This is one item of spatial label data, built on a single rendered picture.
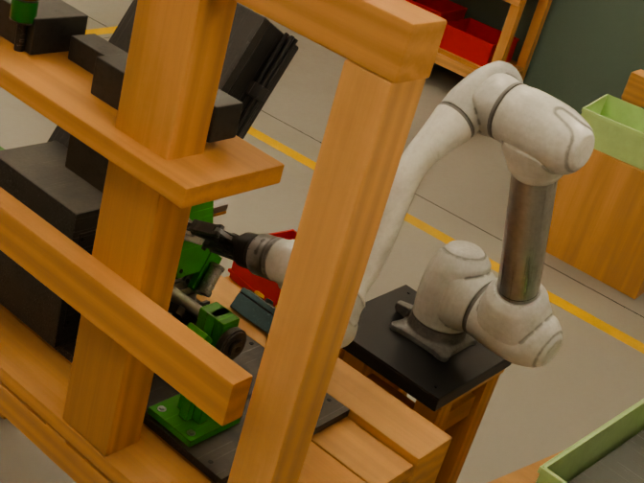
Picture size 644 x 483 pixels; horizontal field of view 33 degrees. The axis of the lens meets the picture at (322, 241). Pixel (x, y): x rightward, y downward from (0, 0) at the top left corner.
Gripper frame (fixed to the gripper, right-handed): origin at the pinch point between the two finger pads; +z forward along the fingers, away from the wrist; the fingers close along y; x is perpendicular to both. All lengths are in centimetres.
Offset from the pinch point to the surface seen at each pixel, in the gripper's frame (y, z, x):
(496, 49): -363, 204, -326
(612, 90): -426, 146, -352
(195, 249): -9.6, 4.4, 0.1
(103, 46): 43.2, 3.6, -15.0
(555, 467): -64, -72, 3
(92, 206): 17.2, 10.7, 7.6
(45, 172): 20.2, 26.1, 4.7
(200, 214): -4.8, 4.4, -6.6
